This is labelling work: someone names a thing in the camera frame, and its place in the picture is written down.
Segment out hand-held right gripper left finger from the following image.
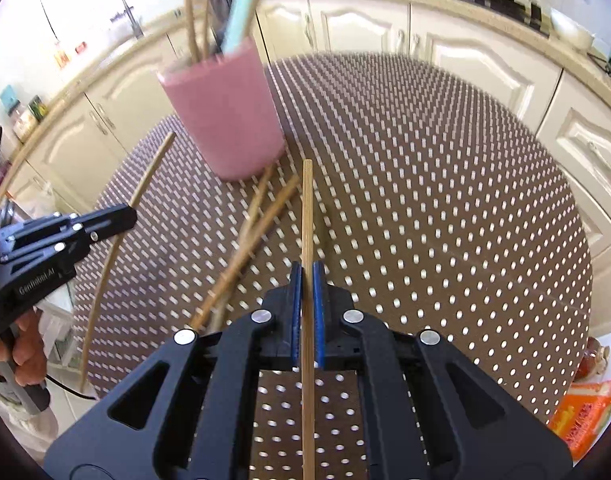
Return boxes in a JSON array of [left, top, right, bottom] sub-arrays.
[[44, 262, 302, 480]]

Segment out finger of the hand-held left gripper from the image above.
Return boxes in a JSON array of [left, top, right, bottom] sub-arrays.
[[60, 204, 139, 252]]

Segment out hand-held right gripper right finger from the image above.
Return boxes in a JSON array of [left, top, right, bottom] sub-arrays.
[[314, 261, 572, 480]]

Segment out bamboo chopstick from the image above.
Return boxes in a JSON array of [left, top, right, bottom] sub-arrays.
[[210, 165, 278, 328], [180, 0, 202, 64], [79, 131, 178, 394], [190, 186, 302, 331], [302, 159, 317, 480]]

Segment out pink cup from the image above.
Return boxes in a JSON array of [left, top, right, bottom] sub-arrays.
[[156, 35, 287, 182]]

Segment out light blue utensil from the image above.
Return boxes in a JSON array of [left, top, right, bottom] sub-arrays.
[[220, 0, 273, 57]]

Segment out person's left hand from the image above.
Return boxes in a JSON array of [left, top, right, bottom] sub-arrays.
[[0, 309, 50, 388]]

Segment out dark green bottle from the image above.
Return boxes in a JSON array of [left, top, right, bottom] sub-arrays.
[[28, 95, 50, 124]]

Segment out teal lid jar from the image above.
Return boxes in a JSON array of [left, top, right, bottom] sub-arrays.
[[0, 85, 37, 144]]

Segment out brown patterned tablecloth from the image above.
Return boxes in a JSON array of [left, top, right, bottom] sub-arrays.
[[73, 50, 593, 480]]

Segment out metal sink faucet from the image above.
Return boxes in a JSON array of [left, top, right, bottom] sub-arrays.
[[118, 0, 145, 41]]

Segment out orange plastic bag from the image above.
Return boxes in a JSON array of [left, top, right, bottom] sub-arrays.
[[546, 379, 611, 463]]

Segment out cream kitchen cabinets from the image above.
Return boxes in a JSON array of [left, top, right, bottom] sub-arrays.
[[0, 0, 611, 333]]

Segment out beige kitchen countertop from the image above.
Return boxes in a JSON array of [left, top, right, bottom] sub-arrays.
[[0, 0, 611, 196]]

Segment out black cable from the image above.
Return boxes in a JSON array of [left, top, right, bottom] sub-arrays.
[[44, 377, 99, 402]]

